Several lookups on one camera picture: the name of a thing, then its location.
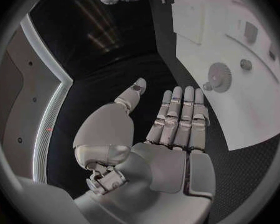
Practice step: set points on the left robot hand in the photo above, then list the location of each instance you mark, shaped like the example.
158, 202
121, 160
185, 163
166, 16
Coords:
163, 171

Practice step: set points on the white task board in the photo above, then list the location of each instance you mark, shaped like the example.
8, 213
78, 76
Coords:
235, 115

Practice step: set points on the small grey peg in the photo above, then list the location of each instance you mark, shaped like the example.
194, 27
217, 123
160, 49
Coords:
207, 86

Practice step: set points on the grey gear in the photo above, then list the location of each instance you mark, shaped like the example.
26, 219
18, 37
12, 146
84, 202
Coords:
220, 77

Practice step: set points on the grey square block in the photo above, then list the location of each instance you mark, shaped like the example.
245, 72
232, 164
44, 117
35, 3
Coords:
250, 32

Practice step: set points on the grey round peg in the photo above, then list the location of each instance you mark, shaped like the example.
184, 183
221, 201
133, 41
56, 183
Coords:
246, 64

